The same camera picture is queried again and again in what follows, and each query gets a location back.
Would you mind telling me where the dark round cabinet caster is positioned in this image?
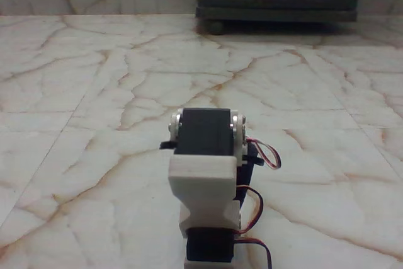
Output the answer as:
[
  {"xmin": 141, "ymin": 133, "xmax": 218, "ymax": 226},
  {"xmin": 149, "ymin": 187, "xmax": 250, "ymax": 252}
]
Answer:
[{"xmin": 206, "ymin": 20, "xmax": 225, "ymax": 36}]

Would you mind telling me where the red white black servo cable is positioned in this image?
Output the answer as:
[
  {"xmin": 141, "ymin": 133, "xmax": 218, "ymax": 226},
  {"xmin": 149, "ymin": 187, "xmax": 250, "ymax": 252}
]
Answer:
[{"xmin": 246, "ymin": 137, "xmax": 282, "ymax": 171}]

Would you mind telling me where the brown red black servo cable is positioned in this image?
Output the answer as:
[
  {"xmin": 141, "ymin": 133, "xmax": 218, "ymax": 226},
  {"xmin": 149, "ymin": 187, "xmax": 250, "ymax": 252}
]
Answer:
[
  {"xmin": 236, "ymin": 184, "xmax": 264, "ymax": 236},
  {"xmin": 234, "ymin": 236, "xmax": 273, "ymax": 269}
]

